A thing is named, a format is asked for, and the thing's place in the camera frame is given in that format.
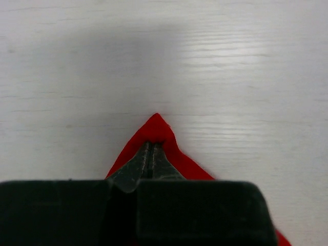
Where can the red t shirt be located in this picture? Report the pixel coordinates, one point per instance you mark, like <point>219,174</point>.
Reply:
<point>197,210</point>

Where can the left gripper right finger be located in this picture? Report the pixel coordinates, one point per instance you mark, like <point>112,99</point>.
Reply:
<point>161,168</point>

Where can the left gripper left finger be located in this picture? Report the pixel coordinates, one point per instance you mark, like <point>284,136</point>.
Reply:
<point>127,177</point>

